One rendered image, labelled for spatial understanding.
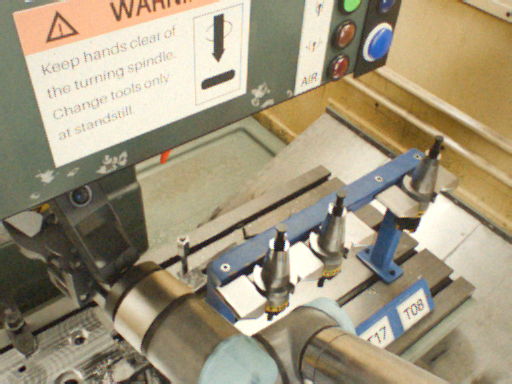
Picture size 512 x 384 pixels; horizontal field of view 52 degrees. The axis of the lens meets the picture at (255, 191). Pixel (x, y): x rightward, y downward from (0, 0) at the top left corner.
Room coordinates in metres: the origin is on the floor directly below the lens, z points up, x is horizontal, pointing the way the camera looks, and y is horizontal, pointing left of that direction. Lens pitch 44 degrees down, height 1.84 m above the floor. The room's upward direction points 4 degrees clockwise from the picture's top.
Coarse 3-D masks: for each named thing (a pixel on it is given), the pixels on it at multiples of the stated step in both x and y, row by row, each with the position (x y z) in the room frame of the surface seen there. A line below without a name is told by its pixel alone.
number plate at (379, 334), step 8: (384, 320) 0.58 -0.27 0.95; (376, 328) 0.56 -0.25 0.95; (384, 328) 0.57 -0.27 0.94; (360, 336) 0.54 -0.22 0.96; (368, 336) 0.54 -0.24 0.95; (376, 336) 0.55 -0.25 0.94; (384, 336) 0.56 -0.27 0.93; (392, 336) 0.56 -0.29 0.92; (376, 344) 0.54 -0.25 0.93; (384, 344) 0.54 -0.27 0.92
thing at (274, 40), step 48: (0, 0) 0.25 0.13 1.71; (48, 0) 0.26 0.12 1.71; (288, 0) 0.38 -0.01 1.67; (336, 0) 0.41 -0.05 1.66; (0, 48) 0.24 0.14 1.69; (288, 48) 0.38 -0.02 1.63; (0, 96) 0.24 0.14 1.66; (240, 96) 0.35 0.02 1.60; (288, 96) 0.39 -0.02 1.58; (0, 144) 0.23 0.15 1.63; (48, 144) 0.25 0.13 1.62; (144, 144) 0.29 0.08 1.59; (0, 192) 0.23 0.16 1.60; (48, 192) 0.25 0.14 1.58
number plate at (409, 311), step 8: (416, 296) 0.64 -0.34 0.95; (424, 296) 0.65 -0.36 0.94; (400, 304) 0.62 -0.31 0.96; (408, 304) 0.62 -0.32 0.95; (416, 304) 0.63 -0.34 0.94; (424, 304) 0.64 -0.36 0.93; (400, 312) 0.60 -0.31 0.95; (408, 312) 0.61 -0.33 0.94; (416, 312) 0.62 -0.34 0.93; (424, 312) 0.63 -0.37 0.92; (408, 320) 0.60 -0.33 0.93; (416, 320) 0.61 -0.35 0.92
